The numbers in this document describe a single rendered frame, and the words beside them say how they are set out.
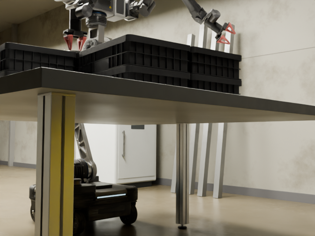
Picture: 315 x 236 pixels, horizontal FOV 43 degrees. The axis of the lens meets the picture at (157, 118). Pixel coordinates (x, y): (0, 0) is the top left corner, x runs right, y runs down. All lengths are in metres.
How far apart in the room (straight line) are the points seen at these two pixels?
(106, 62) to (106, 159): 2.92
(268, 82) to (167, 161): 1.59
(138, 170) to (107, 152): 0.41
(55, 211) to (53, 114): 0.20
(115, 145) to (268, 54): 1.82
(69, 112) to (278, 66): 3.27
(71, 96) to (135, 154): 3.61
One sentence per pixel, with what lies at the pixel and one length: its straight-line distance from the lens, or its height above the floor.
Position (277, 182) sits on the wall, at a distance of 3.98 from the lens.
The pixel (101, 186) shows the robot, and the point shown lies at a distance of 2.60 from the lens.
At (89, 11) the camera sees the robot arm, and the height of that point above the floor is 1.15.
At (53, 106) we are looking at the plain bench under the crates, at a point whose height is 0.63.
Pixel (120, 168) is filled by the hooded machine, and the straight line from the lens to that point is 4.35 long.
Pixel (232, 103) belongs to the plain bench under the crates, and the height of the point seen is 0.67.
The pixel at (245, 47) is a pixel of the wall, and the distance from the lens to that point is 4.24.
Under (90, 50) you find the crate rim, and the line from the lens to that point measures 1.67.
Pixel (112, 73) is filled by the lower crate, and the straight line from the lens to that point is 1.50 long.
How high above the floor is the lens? 0.57
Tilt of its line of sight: 3 degrees up
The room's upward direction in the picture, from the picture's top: straight up
